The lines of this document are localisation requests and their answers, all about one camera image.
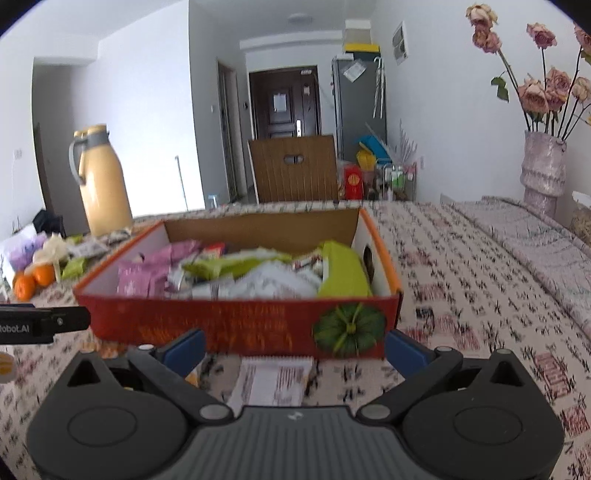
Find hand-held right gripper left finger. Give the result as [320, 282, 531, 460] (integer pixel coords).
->
[65, 328, 234, 426]

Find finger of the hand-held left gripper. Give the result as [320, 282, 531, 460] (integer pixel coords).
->
[51, 305, 92, 334]

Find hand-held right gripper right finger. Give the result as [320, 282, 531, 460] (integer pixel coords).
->
[358, 329, 528, 426]

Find red pumpkin-print cardboard box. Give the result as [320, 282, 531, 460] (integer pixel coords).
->
[73, 207, 404, 361]

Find white snack packet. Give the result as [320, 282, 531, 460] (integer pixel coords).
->
[228, 357, 315, 407]

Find pile of snack packets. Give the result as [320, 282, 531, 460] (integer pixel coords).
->
[116, 239, 374, 300]

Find scattered small wrapped treats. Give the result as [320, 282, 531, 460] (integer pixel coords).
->
[59, 229, 135, 282]

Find cream crumpled cloth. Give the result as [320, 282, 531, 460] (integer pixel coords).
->
[32, 235, 68, 278]

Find purple tissue pack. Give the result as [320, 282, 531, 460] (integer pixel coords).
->
[2, 233, 47, 273]

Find black bag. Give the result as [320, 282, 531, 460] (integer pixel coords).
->
[33, 209, 66, 236]

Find yellow thermos jug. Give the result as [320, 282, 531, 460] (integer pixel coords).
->
[69, 124, 135, 237]

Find grey quilted cloth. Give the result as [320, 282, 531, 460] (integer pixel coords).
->
[440, 196, 591, 343]

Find red gift box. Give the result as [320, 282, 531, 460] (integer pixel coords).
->
[344, 165, 366, 200]

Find wooden chair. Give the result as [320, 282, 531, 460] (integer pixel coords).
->
[247, 134, 341, 204]

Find blue plastic bin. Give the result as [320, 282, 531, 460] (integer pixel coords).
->
[357, 134, 391, 160]

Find pale dried plant bunch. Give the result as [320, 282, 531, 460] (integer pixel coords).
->
[392, 119, 419, 165]

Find grey interior door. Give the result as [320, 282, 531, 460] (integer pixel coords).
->
[216, 60, 241, 204]

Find glass jar with lid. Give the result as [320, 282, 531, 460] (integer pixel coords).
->
[570, 191, 591, 246]

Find pink ribbed vase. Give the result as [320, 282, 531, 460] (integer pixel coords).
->
[520, 130, 568, 218]

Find grey refrigerator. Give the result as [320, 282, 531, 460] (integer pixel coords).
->
[332, 56, 388, 160]

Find dark brown entrance door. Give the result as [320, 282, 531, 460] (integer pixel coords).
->
[249, 65, 322, 140]

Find white hanging umbrella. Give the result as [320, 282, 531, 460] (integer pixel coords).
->
[372, 57, 387, 119]

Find dried pink roses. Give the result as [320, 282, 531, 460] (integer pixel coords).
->
[465, 3, 591, 140]

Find white box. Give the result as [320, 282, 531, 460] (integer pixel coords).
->
[344, 19, 373, 45]

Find wire storage rack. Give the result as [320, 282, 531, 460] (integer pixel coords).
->
[378, 162, 417, 202]

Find white wall panel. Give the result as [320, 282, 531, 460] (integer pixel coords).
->
[391, 20, 411, 66]

